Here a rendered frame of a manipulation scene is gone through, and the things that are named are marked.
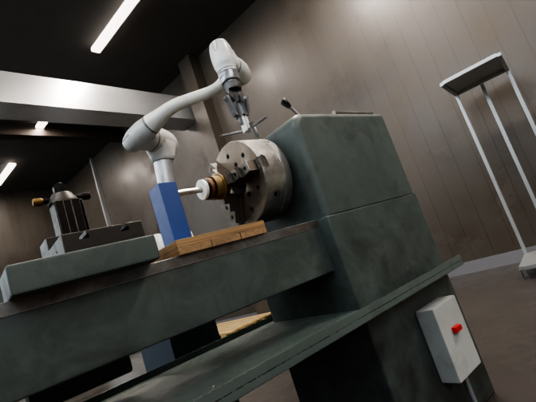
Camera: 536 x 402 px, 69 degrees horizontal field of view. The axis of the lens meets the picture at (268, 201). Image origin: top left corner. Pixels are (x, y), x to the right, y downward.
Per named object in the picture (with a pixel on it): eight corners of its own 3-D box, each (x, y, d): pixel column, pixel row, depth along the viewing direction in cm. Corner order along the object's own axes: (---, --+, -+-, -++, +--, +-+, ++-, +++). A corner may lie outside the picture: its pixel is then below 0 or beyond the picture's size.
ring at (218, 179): (215, 179, 142) (194, 181, 136) (229, 168, 135) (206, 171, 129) (223, 202, 141) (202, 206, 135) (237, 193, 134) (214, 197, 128)
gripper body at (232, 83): (234, 88, 179) (240, 106, 178) (218, 87, 174) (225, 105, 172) (242, 79, 174) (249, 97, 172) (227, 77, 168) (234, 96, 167)
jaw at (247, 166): (246, 173, 142) (262, 155, 134) (251, 185, 141) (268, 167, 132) (221, 176, 135) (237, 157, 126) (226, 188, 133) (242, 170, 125)
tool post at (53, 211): (84, 237, 115) (76, 205, 117) (91, 230, 110) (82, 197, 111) (57, 242, 110) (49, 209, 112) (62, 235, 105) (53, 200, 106)
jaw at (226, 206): (249, 191, 142) (252, 223, 143) (241, 191, 146) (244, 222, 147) (224, 195, 135) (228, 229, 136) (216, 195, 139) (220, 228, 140)
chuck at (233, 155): (243, 229, 158) (224, 155, 161) (295, 213, 134) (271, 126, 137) (225, 233, 152) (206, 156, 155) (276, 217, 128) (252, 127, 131)
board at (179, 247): (210, 257, 146) (207, 247, 146) (267, 232, 119) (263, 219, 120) (133, 279, 126) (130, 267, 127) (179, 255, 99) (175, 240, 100)
